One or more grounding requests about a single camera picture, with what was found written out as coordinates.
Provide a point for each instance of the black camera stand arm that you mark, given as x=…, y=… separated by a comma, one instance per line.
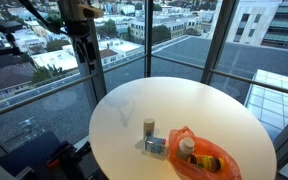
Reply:
x=4, y=51

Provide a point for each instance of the dark blue seat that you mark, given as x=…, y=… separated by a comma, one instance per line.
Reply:
x=30, y=153

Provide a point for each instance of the grey horizontal window rail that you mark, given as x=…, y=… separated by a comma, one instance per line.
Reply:
x=40, y=95
x=250, y=81

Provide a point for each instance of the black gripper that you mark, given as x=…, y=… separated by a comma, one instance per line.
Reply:
x=78, y=28

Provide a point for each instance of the small blue box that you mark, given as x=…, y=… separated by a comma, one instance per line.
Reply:
x=155, y=145

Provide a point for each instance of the beige roll-on stick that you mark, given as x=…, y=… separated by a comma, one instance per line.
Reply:
x=149, y=127

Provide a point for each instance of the yellow bottle black cap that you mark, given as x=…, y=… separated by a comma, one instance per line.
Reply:
x=206, y=162

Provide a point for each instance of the black equipment orange accents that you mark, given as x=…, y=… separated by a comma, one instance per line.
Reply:
x=64, y=163

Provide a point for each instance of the white capped bottle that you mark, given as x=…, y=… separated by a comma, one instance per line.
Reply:
x=185, y=147

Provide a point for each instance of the black external camera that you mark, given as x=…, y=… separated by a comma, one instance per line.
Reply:
x=9, y=26

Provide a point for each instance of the orange plastic bag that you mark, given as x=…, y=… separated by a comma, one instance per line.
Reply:
x=214, y=153

